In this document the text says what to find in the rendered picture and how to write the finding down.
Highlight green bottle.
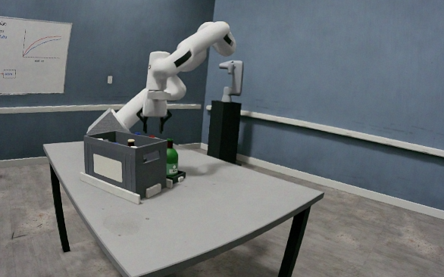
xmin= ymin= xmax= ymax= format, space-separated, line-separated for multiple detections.
xmin=167 ymin=138 xmax=178 ymax=177

